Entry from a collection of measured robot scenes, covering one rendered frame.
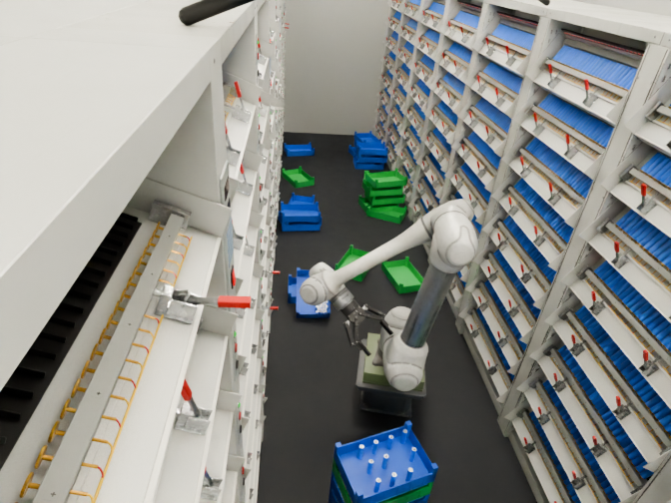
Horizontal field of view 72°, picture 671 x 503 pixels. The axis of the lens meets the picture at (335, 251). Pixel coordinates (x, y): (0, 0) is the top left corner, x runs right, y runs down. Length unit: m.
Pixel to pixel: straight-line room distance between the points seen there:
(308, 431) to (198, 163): 1.77
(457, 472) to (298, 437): 0.71
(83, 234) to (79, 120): 0.12
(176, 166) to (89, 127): 0.33
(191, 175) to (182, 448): 0.35
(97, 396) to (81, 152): 0.21
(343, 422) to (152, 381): 1.88
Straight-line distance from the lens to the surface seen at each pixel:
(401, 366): 1.89
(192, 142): 0.63
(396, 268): 3.31
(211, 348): 0.77
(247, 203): 1.20
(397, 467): 1.82
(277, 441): 2.23
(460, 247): 1.57
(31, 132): 0.33
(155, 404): 0.46
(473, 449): 2.36
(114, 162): 0.29
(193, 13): 0.78
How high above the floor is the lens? 1.83
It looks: 32 degrees down
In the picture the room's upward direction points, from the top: 5 degrees clockwise
